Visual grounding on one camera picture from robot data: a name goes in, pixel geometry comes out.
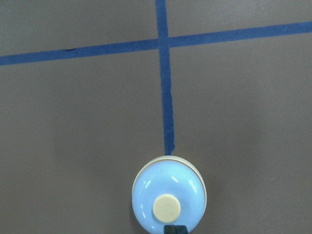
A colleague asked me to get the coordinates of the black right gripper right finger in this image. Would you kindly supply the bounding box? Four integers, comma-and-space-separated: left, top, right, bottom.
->
175, 225, 188, 234

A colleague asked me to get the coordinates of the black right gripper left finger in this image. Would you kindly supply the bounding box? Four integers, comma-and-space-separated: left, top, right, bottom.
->
164, 225, 176, 234

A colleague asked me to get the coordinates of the blue bell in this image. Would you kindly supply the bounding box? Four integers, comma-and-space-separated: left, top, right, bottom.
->
132, 156, 208, 234

